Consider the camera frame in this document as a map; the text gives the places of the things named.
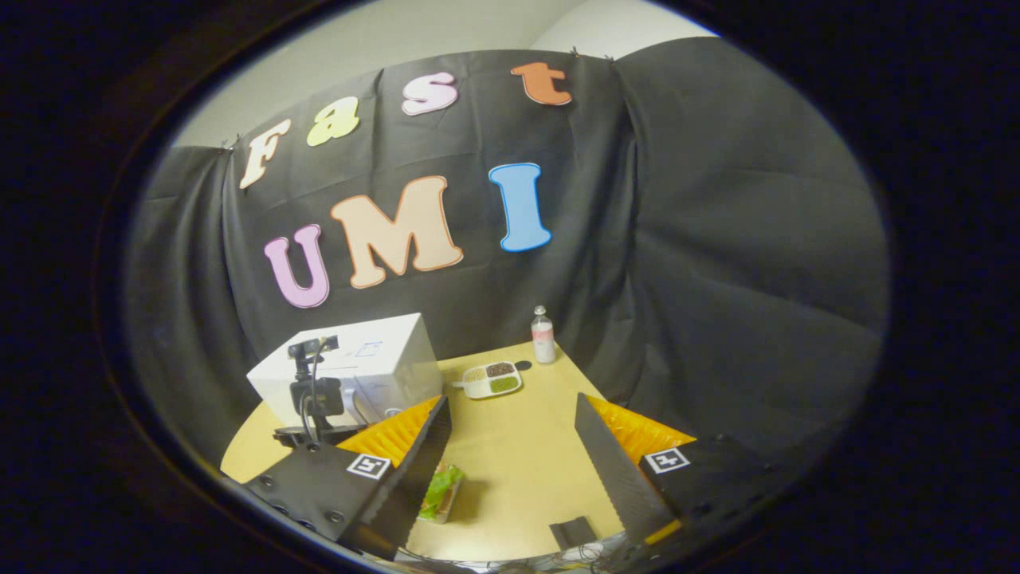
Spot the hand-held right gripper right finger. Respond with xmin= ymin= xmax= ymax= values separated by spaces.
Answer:
xmin=574 ymin=392 xmax=790 ymax=552

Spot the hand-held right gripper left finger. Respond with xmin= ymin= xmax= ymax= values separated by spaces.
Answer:
xmin=243 ymin=395 xmax=453 ymax=561

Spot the lettuce sandwich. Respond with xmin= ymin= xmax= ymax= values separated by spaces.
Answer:
xmin=418 ymin=465 xmax=467 ymax=523

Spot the white microwave oven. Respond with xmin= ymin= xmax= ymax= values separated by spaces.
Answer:
xmin=247 ymin=313 xmax=444 ymax=431

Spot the white divided dish of beans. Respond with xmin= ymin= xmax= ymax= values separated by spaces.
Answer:
xmin=453 ymin=360 xmax=524 ymax=400

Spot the clear bottle with pink label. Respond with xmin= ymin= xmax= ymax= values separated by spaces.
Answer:
xmin=531 ymin=305 xmax=557 ymax=364

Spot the black backdrop cloth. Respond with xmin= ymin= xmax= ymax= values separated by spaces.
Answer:
xmin=124 ymin=36 xmax=889 ymax=479

